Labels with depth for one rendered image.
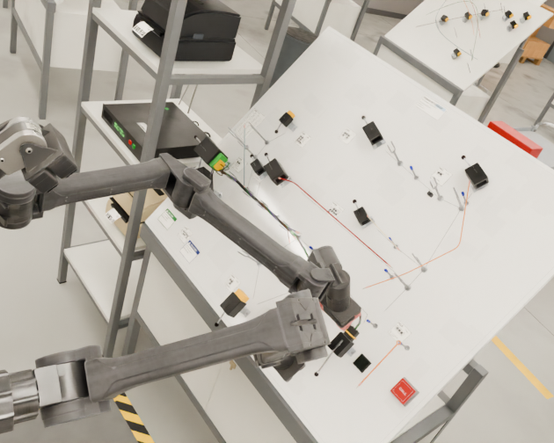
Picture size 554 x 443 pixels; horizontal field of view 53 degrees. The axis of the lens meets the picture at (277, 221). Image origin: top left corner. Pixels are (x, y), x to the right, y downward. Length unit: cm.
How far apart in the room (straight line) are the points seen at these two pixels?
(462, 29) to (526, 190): 424
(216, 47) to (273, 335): 146
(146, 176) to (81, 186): 16
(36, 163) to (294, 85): 138
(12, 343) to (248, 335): 214
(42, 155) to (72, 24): 346
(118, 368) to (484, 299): 108
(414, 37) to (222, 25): 406
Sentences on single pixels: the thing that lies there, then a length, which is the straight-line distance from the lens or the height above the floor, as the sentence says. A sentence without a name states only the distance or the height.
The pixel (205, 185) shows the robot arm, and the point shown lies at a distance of 133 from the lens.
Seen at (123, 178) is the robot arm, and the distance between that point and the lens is 132.
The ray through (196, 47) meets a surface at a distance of 207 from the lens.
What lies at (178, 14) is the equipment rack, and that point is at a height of 166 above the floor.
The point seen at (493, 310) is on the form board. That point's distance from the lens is 165.
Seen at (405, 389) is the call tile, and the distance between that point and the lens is 162.
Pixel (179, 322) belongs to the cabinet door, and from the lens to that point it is 221.
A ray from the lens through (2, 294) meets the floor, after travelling 310.
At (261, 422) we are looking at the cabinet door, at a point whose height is 66.
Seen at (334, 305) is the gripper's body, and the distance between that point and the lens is 136.
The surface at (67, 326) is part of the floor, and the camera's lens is 296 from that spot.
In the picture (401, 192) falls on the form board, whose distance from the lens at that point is 180.
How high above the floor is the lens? 220
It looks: 33 degrees down
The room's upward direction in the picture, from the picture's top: 21 degrees clockwise
